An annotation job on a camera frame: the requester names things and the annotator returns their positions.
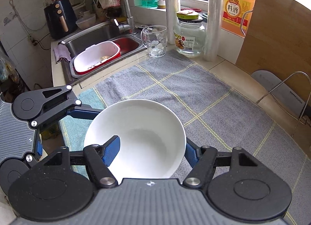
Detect clear glass jar green lid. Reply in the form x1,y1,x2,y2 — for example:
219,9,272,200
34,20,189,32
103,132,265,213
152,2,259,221
173,10,206,57

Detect small potted plant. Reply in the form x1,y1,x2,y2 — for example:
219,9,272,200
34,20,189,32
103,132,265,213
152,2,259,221
157,0,166,10

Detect bamboo cutting board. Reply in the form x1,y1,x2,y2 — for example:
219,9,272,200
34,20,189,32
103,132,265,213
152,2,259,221
236,0,310,99

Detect stainless steel sink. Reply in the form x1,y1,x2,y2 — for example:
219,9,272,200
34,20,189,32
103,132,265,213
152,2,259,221
58,23,146,85

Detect red white colander basin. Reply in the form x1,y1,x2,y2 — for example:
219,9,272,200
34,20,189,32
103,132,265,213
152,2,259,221
73,41,121,75

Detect white floral bowl front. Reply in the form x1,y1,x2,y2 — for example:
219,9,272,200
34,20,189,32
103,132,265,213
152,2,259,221
84,99,186,182

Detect black air fryer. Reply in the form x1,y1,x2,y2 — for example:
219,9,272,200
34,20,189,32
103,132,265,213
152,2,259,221
44,0,78,40

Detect orange cooking wine jug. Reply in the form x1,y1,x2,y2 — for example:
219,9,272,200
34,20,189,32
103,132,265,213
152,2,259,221
222,0,255,37

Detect metal wire board stand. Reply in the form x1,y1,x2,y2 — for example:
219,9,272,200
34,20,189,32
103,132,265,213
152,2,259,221
252,70,310,136

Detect metal kitchen faucet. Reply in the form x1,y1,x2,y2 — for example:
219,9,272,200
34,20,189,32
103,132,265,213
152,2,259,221
92,0,137,35

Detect grey checked dish mat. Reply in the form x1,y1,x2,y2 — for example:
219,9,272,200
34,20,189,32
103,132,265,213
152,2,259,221
59,48,311,225

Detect clear glass cup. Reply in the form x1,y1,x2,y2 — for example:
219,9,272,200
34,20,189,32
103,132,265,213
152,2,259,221
141,25,167,58

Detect black-handled kitchen knife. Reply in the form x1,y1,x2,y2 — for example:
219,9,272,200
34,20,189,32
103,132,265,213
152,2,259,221
251,70,310,119

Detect short plastic wrap roll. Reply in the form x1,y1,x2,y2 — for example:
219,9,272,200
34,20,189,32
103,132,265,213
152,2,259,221
166,0,180,45

